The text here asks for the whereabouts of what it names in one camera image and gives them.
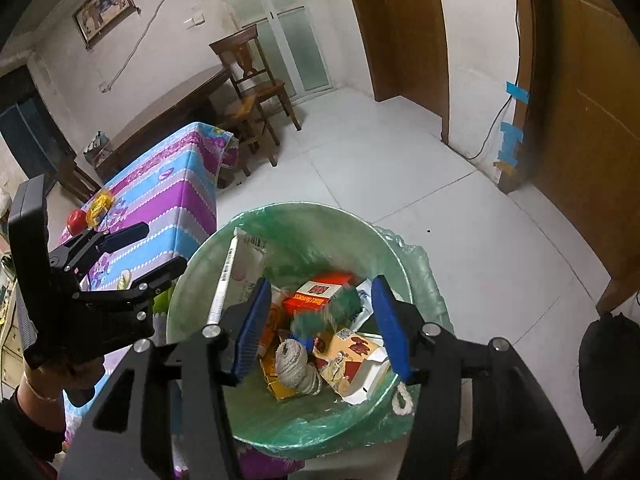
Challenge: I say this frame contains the gold foil wrapper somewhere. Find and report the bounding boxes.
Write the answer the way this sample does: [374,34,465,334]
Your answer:
[257,304,297,401]

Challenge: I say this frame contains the dark green cloth bundle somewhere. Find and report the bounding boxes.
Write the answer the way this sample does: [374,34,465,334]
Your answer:
[290,286,361,339]

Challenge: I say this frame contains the grey knitted cloth ball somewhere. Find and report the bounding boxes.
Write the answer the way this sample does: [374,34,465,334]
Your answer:
[276,339,322,396]

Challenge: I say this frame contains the red cigarette box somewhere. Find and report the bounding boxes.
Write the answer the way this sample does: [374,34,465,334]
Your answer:
[283,271,355,316]

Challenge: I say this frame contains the orange medicine box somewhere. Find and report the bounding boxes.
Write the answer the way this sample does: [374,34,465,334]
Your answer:
[311,328,390,405]

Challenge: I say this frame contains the person left forearm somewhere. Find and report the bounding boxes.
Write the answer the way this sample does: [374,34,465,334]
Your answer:
[0,383,68,480]

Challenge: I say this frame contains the person left hand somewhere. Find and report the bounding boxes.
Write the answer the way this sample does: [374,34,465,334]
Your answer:
[17,356,104,404]

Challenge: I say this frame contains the red apple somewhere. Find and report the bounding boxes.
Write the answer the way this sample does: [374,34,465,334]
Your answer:
[66,209,88,236]

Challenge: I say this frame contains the yellow snack wrapper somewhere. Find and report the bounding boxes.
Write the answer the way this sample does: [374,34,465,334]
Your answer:
[86,188,115,229]

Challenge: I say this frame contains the floral striped tablecloth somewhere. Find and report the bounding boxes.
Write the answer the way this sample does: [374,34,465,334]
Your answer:
[54,120,306,480]

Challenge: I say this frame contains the dark window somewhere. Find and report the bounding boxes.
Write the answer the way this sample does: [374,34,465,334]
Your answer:
[0,65,76,191]

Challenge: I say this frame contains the dark wooden table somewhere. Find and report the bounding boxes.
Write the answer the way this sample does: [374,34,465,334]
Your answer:
[94,64,230,182]

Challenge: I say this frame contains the small wooden stool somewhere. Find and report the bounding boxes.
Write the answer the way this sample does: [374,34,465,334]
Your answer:
[218,96,280,167]

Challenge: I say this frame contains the blue tape pieces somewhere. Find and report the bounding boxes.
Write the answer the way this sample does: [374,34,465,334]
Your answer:
[494,81,529,174]

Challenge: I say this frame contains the wooden chair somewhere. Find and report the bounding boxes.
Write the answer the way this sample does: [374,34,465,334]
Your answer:
[208,24,302,131]

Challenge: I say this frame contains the brown wooden door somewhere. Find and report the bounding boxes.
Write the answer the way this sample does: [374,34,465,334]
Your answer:
[352,0,450,143]

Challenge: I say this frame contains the frosted glass door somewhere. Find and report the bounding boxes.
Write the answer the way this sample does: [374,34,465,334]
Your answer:
[224,0,331,99]

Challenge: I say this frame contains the white string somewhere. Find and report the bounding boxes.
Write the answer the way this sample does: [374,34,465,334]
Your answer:
[390,381,417,417]

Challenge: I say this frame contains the framed wall picture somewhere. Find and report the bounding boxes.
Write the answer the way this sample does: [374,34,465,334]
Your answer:
[73,0,141,50]

